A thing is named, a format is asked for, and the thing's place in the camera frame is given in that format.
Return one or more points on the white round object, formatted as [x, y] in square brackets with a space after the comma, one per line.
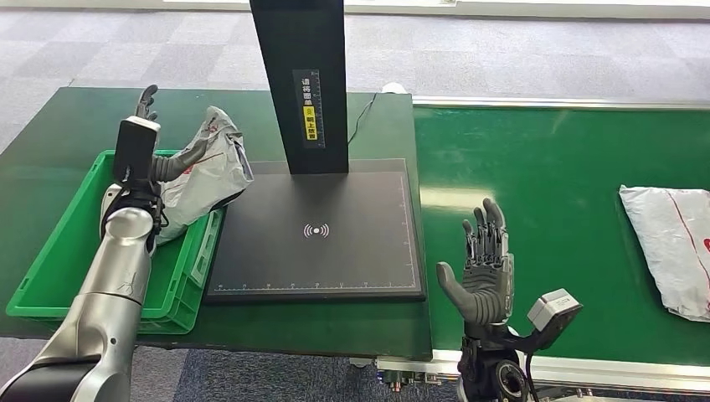
[395, 88]

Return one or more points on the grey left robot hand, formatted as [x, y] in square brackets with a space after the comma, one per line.
[177, 163]

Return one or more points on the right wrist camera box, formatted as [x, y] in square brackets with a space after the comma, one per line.
[546, 308]

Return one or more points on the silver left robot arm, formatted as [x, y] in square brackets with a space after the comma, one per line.
[116, 261]

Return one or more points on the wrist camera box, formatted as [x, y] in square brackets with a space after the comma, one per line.
[133, 150]
[546, 308]

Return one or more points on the black inbound scanner machine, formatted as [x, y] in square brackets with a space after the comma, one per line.
[316, 255]

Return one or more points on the yellow black ruler label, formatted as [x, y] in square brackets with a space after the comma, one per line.
[310, 122]

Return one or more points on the green plastic crate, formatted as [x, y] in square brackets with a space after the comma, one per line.
[50, 261]

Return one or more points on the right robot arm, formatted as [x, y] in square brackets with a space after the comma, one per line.
[488, 372]

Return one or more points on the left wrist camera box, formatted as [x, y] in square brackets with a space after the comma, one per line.
[133, 150]

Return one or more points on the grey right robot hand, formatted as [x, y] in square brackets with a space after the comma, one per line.
[488, 288]

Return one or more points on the grey poly mailer package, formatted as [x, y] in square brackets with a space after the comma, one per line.
[216, 172]
[665, 249]

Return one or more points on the green conveyor belt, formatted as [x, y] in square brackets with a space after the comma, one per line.
[554, 222]

